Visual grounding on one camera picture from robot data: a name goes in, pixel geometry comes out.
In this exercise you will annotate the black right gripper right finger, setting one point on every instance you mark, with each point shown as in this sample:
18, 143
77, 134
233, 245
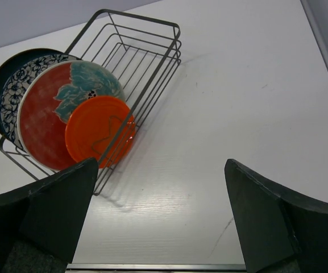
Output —
279, 229

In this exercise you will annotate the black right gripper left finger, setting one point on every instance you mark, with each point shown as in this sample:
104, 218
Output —
41, 222

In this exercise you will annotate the orange plastic plate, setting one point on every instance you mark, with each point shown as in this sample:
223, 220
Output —
93, 126

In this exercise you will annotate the red teal flower plate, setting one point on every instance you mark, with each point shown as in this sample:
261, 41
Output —
50, 100

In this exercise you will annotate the blue floral white plate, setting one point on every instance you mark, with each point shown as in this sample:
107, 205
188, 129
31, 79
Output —
16, 86

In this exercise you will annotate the dark teal glazed plate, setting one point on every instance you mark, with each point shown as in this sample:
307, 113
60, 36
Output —
17, 61

